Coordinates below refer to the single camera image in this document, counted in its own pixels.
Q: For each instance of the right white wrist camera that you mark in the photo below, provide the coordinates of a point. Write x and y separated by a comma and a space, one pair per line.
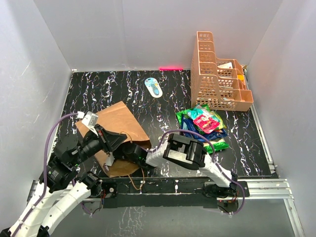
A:
109, 161

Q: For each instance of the blue Burts chips bag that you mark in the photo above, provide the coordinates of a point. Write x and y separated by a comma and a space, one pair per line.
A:
187, 124

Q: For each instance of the blue correction tape blister pack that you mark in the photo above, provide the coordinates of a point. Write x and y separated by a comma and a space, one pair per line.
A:
153, 87

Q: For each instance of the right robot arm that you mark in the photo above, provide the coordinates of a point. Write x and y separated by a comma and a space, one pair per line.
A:
187, 153

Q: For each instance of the dark blue Burts chilli bag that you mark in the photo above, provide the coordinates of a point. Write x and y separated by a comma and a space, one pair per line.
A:
213, 135

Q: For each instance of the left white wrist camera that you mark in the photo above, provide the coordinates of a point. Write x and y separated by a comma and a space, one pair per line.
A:
87, 122

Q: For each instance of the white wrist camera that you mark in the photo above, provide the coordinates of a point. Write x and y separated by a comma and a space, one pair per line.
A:
87, 122
109, 161

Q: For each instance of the teal white snack packet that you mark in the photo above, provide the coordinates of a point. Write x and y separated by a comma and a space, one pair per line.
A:
197, 111

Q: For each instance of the yellow green snack bag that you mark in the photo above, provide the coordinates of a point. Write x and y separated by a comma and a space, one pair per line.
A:
219, 119

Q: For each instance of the white card in organizer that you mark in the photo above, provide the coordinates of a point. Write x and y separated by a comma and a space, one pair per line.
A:
228, 65

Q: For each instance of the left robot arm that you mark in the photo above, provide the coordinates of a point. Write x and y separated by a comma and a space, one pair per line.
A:
59, 189

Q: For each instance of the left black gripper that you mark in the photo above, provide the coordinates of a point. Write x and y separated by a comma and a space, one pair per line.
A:
109, 140

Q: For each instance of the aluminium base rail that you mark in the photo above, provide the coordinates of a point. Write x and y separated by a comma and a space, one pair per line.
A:
175, 191

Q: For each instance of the orange plastic file organizer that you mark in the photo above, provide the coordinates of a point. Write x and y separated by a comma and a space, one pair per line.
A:
220, 89

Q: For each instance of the pink red snack packet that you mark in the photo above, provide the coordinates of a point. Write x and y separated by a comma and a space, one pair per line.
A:
206, 124

